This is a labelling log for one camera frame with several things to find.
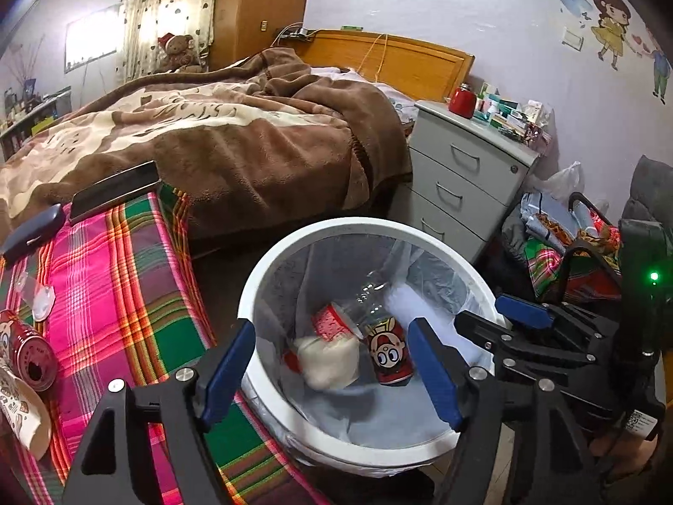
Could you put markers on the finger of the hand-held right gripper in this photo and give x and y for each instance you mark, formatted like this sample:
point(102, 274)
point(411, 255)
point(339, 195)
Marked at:
point(489, 339)
point(526, 313)

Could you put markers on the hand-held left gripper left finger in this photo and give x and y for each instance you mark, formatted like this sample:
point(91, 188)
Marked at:
point(231, 368)

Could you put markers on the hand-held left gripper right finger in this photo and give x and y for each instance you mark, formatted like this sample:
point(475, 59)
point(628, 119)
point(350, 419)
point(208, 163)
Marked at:
point(434, 368)

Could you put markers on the white round trash bin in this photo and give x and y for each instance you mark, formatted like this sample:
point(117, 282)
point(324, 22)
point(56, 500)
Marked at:
point(326, 229)

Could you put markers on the clear plastic cup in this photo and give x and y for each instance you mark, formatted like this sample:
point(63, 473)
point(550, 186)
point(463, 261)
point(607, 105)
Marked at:
point(42, 302)

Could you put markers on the red cartoon drink can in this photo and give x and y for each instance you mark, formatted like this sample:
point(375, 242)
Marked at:
point(29, 347)
point(386, 352)

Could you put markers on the bag of clothes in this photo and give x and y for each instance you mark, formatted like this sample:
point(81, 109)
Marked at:
point(552, 236)

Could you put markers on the clear plastic bottle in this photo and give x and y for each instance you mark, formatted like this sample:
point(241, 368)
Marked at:
point(376, 294)

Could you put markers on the crumpled white tissue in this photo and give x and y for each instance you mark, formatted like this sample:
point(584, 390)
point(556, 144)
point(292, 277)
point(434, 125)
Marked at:
point(328, 363)

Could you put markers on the red and white cup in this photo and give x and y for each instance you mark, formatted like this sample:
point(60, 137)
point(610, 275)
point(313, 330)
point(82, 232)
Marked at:
point(331, 323)

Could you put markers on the pink green plaid cloth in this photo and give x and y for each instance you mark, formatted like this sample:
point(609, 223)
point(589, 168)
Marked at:
point(131, 300)

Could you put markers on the dark grey cushion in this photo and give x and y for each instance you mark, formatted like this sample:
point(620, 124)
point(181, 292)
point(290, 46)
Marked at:
point(649, 184)

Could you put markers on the clear plastic bin liner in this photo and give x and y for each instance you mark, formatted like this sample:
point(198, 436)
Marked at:
point(336, 273)

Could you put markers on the white plastic bag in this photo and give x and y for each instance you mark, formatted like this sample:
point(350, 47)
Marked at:
point(562, 179)

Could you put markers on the grey drawer cabinet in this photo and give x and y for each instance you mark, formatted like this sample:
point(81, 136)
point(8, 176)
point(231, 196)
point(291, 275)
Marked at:
point(462, 179)

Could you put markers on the pile of medicine boxes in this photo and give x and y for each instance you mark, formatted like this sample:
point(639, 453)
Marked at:
point(505, 113)

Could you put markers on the black smartphone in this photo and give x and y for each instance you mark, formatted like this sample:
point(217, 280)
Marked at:
point(113, 189)

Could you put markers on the printed paper bag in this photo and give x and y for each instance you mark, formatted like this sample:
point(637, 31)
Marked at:
point(21, 410)

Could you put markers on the red mug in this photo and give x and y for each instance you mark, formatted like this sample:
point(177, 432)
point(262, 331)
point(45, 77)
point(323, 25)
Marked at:
point(462, 100)

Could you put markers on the brown printed blanket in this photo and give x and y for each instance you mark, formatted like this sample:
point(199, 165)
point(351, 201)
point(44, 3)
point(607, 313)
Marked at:
point(236, 131)

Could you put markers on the dark blue glasses case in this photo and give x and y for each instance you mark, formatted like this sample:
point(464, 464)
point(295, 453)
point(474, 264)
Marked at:
point(31, 231)

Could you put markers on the wooden headboard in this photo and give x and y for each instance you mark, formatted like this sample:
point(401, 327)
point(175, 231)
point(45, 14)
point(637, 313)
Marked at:
point(410, 63)

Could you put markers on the cluttered shelf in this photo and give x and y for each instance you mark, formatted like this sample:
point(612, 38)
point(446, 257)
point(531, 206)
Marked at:
point(31, 115)

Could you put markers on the brown teddy bear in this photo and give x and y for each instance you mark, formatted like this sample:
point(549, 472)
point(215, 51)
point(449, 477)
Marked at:
point(177, 50)

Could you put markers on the power strip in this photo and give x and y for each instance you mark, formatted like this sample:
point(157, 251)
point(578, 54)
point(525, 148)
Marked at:
point(294, 34)

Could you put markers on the bright window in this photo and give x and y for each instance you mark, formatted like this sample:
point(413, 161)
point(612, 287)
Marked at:
point(89, 37)

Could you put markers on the wooden wardrobe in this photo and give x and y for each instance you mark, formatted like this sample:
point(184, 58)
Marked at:
point(257, 5)

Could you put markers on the dry branches in vase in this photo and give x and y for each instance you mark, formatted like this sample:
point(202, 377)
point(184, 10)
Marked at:
point(29, 63)

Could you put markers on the heart print curtain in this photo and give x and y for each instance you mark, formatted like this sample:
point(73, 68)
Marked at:
point(163, 5)

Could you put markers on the cartoon wall sticker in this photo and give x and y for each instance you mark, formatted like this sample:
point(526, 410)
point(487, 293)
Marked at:
point(612, 21)

